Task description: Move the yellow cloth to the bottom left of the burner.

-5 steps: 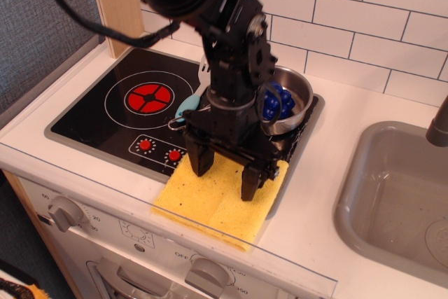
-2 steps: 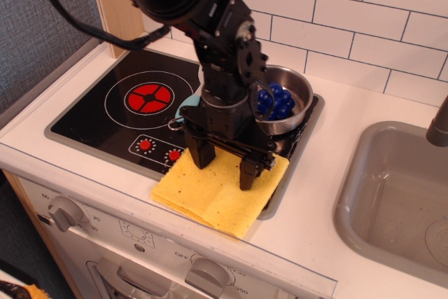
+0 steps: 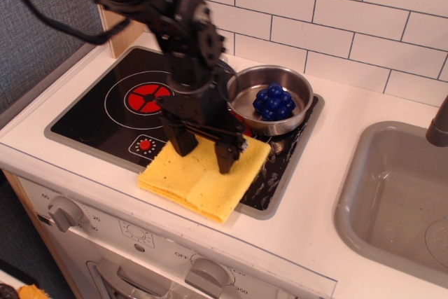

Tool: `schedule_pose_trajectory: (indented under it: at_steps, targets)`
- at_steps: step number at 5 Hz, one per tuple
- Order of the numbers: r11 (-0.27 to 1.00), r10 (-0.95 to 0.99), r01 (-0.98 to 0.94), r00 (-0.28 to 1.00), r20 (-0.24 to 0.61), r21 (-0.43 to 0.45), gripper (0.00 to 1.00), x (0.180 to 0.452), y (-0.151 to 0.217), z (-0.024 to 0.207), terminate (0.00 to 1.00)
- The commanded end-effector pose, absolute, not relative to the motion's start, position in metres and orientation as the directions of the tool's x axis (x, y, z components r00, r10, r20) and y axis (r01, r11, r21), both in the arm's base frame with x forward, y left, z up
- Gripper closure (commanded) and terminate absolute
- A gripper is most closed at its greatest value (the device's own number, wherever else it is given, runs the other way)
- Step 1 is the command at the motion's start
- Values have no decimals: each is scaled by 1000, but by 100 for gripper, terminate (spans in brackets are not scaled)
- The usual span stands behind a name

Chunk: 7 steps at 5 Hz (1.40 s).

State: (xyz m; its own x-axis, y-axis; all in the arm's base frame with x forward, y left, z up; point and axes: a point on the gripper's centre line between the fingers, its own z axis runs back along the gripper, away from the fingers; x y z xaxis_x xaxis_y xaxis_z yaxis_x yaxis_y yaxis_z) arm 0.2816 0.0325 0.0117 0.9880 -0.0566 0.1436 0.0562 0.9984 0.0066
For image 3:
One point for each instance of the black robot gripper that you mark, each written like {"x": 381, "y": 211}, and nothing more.
{"x": 202, "y": 109}

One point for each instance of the yellow cloth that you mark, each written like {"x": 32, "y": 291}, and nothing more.
{"x": 194, "y": 181}

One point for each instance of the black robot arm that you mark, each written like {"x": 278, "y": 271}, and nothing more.
{"x": 192, "y": 47}

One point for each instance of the silver metal pan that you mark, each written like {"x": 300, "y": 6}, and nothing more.
{"x": 243, "y": 88}

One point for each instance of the blue toy grape cluster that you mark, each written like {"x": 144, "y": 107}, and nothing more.
{"x": 274, "y": 103}

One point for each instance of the black toy stove top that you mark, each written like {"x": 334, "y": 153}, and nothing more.
{"x": 116, "y": 119}

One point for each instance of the grey right oven knob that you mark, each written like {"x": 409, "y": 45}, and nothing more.
{"x": 208, "y": 277}

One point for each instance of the grey oven knob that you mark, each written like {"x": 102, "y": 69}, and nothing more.
{"x": 208, "y": 277}
{"x": 65, "y": 213}

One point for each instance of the wooden side panel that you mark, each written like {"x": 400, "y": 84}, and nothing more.
{"x": 119, "y": 43}

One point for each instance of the grey left oven knob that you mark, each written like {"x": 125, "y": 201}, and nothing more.
{"x": 65, "y": 213}

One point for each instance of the grey toy sink basin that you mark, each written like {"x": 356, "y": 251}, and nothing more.
{"x": 393, "y": 204}

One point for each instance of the orange object at corner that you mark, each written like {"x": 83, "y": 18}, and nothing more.
{"x": 23, "y": 292}

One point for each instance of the grey faucet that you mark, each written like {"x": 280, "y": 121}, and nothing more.
{"x": 437, "y": 131}

